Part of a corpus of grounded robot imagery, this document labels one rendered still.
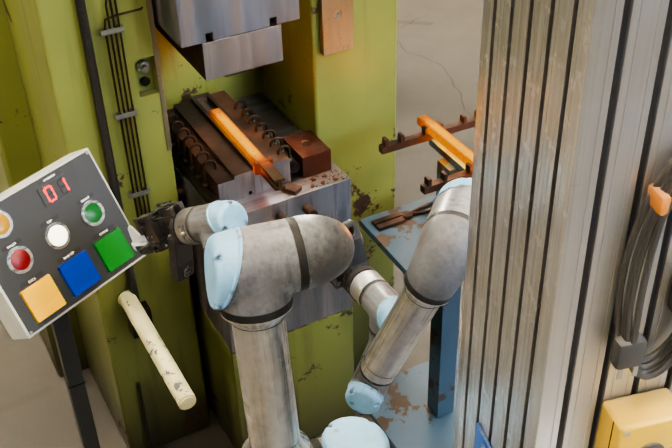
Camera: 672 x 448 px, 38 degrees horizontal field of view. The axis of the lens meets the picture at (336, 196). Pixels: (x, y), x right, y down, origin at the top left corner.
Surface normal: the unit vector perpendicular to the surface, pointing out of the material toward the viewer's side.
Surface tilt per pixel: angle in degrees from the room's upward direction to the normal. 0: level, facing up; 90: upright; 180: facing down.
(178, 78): 90
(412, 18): 0
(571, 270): 90
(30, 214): 60
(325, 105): 90
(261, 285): 78
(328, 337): 90
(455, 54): 0
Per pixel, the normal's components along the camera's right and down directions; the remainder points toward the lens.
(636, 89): 0.25, 0.55
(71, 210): 0.69, -0.13
